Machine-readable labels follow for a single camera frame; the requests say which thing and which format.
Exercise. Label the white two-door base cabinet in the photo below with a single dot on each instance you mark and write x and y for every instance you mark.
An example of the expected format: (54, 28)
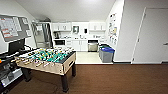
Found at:
(80, 45)

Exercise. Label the wide white drawer unit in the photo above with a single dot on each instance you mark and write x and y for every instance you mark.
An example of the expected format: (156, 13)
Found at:
(68, 43)

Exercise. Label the steel paper towel dispenser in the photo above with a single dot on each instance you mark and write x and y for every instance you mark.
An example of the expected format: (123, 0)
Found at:
(76, 29)

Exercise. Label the blue-lid trash bin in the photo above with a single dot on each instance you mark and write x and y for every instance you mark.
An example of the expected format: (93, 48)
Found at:
(107, 55)

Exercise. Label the black built-in microwave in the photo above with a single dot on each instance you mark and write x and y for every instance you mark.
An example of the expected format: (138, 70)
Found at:
(60, 42)

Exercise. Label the dark coffee machine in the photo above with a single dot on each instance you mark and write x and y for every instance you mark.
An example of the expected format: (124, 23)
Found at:
(56, 34)

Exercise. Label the green foosball table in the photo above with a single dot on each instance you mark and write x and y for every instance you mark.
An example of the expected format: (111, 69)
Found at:
(46, 63)

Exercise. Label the stainless steel refrigerator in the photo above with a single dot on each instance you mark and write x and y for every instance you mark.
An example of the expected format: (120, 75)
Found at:
(41, 35)

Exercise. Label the white door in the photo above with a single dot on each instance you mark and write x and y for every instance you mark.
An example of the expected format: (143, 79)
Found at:
(151, 35)

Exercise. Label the grey framed notice board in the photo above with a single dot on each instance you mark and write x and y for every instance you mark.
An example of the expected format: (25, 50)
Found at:
(15, 28)

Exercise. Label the black wall soap dispenser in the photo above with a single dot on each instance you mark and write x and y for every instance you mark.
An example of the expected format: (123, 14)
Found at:
(85, 30)

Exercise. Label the three-door white wall cabinet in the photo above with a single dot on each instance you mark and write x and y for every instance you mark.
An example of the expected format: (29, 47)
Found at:
(97, 26)

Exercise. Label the large colourful wall poster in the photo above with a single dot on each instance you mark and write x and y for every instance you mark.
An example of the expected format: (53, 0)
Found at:
(112, 28)

